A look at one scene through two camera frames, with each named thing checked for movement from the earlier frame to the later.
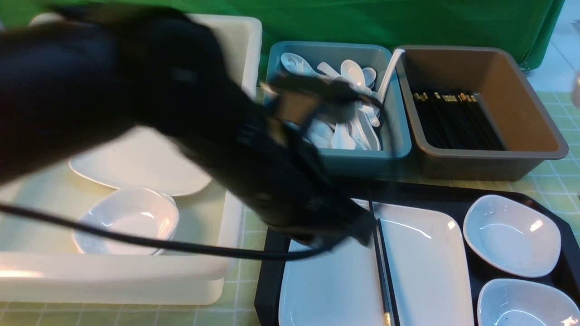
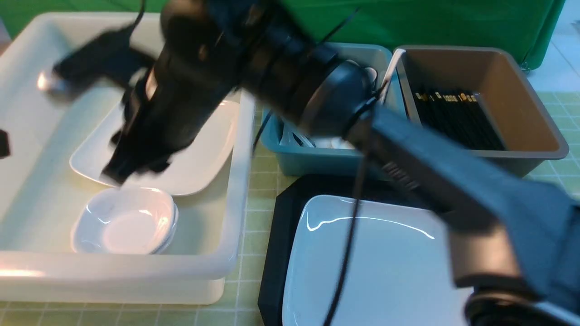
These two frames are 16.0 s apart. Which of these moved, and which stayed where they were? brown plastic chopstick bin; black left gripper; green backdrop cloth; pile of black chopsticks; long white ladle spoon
Moved: black left gripper
Stayed: pile of black chopsticks; long white ladle spoon; green backdrop cloth; brown plastic chopstick bin
